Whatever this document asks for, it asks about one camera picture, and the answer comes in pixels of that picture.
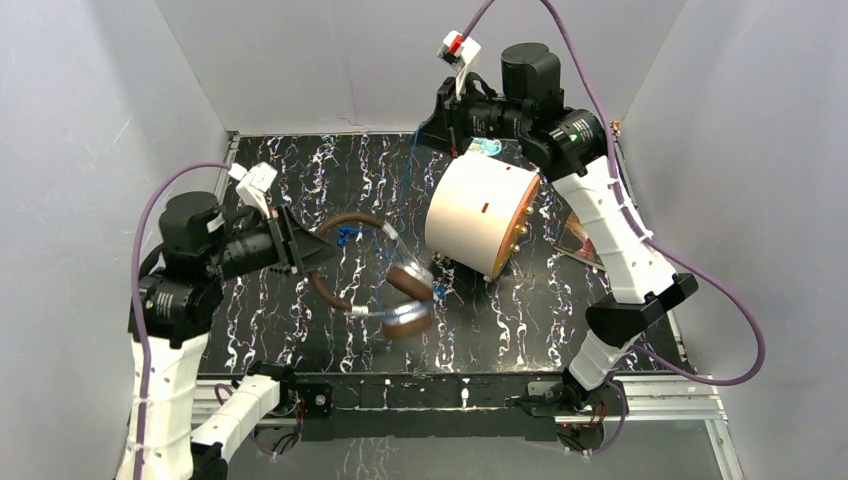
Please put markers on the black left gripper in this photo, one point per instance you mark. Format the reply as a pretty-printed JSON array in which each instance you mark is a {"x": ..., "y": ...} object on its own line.
[{"x": 287, "y": 242}]

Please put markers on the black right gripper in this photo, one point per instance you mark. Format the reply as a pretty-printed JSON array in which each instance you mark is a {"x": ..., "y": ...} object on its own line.
[{"x": 436, "y": 130}]

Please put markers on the brown silver headphones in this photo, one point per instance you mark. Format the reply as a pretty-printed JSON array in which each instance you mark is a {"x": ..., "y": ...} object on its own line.
[{"x": 405, "y": 290}]

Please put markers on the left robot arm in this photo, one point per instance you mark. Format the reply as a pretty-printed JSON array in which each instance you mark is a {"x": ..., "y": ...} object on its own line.
[{"x": 176, "y": 292}]

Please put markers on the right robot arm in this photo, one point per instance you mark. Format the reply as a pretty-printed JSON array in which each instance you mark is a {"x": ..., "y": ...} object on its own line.
[{"x": 503, "y": 146}]

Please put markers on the blue white blister pack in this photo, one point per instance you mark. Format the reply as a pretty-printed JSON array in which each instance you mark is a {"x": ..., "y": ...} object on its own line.
[{"x": 487, "y": 147}]

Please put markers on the white cylindrical drum box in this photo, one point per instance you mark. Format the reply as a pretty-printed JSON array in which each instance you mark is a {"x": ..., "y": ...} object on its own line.
[{"x": 478, "y": 211}]

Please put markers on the dark book three days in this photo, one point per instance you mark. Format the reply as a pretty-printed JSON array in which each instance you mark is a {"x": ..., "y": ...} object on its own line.
[{"x": 575, "y": 243}]

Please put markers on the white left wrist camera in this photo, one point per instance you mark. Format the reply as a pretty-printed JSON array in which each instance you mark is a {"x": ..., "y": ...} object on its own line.
[{"x": 253, "y": 184}]

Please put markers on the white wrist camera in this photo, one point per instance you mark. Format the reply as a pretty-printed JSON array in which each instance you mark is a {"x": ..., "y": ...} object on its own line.
[
  {"x": 460, "y": 54},
  {"x": 253, "y": 184}
]

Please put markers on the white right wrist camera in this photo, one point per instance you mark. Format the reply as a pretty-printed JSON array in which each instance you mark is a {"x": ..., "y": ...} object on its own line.
[{"x": 460, "y": 54}]

